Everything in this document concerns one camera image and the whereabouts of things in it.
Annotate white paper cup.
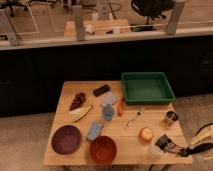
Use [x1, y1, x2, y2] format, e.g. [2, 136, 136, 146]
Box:
[149, 137, 165, 159]

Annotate small metal cup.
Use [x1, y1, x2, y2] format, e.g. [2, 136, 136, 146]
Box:
[164, 111, 179, 126]

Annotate blue plastic cup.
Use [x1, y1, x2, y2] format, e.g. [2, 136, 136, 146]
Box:
[102, 105, 114, 121]

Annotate apple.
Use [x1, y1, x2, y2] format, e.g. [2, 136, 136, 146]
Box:
[139, 127, 153, 141]

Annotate metal spoon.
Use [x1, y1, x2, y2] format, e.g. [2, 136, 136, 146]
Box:
[126, 111, 143, 127]

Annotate green plastic tray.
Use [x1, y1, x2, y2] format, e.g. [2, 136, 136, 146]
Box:
[121, 72, 176, 105]

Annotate orange carrot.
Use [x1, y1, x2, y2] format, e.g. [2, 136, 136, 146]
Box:
[117, 98, 124, 116]

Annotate red-brown bowl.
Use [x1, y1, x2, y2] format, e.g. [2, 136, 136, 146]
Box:
[89, 136, 117, 165]

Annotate light blue cloth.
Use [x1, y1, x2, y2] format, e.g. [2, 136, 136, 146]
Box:
[101, 92, 117, 106]

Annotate wooden table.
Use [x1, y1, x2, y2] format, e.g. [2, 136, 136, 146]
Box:
[43, 81, 193, 166]

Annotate cream yellow banana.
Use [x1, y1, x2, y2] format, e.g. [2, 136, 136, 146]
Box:
[69, 105, 93, 122]

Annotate bunch of dark grapes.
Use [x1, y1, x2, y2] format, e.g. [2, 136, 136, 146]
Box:
[70, 92, 86, 110]

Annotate purple bowl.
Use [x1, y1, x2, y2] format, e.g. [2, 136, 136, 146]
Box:
[51, 125, 81, 155]

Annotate black office chair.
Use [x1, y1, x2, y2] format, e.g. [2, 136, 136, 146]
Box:
[131, 0, 174, 25]

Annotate black floor cable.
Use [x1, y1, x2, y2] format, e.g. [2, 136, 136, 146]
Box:
[193, 122, 213, 141]

